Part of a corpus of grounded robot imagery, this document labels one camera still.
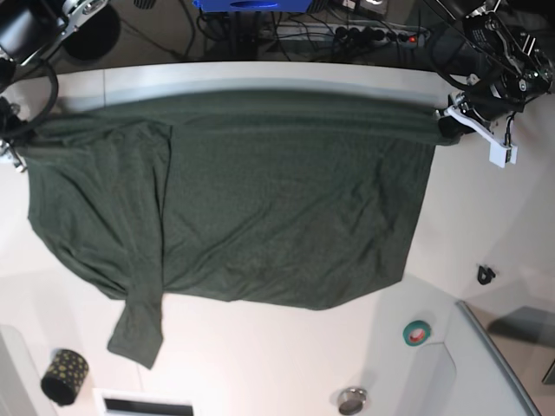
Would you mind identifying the black round stand base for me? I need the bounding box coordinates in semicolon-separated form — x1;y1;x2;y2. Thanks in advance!
62;5;121;62

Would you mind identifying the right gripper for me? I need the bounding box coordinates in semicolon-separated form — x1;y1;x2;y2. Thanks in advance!
1;97;33;146

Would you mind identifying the blue box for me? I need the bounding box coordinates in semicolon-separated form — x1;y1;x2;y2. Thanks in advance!
193;0;312;13

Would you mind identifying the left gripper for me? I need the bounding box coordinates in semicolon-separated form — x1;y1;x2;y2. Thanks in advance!
437;80;526;146

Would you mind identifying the small black clip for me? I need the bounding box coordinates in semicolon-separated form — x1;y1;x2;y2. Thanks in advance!
476;264;497;286

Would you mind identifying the black gold dotted cup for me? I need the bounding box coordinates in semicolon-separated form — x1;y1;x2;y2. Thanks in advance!
40;349;89;406

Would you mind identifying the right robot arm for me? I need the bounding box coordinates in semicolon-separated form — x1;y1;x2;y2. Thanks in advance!
1;1;121;149

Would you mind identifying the white power strip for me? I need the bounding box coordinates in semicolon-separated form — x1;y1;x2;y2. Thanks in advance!
277;23;430;49

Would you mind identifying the green tape roll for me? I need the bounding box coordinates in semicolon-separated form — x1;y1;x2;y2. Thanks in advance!
402;320;432;347

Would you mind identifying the white slotted tray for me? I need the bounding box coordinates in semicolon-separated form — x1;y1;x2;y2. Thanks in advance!
93;388;201;416

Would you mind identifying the dark green t-shirt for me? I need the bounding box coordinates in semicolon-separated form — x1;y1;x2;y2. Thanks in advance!
16;91;455;367

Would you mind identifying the round metal tin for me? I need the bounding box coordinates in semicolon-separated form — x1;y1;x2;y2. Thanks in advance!
336;387;368;416

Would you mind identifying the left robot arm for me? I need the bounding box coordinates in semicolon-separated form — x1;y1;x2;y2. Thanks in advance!
426;1;554;128

